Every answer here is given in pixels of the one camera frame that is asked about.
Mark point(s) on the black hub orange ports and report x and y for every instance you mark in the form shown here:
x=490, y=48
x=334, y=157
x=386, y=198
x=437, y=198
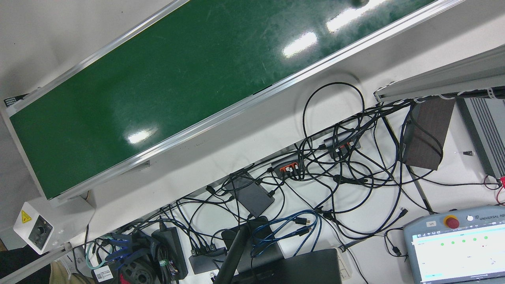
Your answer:
x=341, y=144
x=288, y=165

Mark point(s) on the black flat adapter box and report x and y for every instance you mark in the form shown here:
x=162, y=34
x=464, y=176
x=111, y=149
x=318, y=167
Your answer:
x=252, y=195

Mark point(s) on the black monitor stand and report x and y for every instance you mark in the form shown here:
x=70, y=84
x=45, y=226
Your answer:
x=236, y=244

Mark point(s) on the black docking hub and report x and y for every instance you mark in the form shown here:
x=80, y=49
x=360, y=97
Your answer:
x=205, y=262

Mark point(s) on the black Huawei monitor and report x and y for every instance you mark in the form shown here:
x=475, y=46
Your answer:
x=300, y=270

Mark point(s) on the black power brick green label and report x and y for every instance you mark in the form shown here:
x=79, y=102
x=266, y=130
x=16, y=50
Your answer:
x=169, y=252

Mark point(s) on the white keyboard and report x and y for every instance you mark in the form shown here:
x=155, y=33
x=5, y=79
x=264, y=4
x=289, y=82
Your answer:
x=345, y=265

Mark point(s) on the black round robot part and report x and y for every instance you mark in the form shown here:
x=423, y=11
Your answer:
x=136, y=272

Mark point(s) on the dark brown square box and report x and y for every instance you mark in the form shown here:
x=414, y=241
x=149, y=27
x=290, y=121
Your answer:
x=428, y=134

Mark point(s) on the white conveyor control box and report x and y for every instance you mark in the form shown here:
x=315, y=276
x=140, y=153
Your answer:
x=51, y=225

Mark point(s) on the grey robot teach pendant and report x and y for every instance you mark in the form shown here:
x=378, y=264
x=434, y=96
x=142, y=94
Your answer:
x=453, y=256

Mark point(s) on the black finned power supply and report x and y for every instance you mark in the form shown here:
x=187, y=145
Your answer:
x=487, y=130

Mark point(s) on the green conveyor belt aluminium frame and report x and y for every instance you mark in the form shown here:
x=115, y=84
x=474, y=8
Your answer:
x=177, y=79

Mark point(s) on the aluminium profile post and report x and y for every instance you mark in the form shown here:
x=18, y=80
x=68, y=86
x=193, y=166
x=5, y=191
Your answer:
x=453, y=77

